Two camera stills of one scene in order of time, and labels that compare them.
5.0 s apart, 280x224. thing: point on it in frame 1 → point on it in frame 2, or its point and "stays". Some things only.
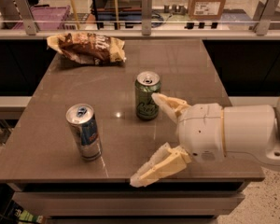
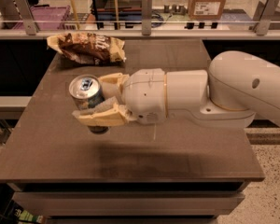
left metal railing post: (28, 20) stays
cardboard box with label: (206, 2) stays
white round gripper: (201, 131) → (145, 95)
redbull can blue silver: (82, 119) → (86, 91)
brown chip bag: (91, 49) stays
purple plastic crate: (48, 18) stays
